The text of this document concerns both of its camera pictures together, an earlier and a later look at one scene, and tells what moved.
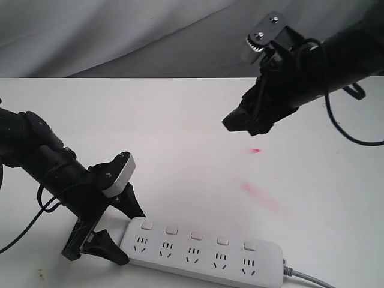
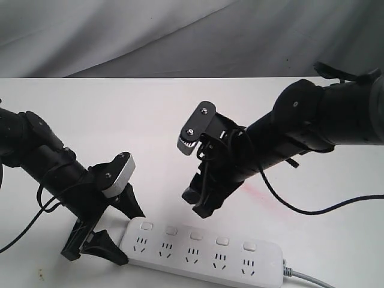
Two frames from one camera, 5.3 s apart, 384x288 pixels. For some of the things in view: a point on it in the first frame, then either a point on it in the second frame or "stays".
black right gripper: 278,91 -> 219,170
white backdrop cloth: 153,38 stays
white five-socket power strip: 218,256 stays
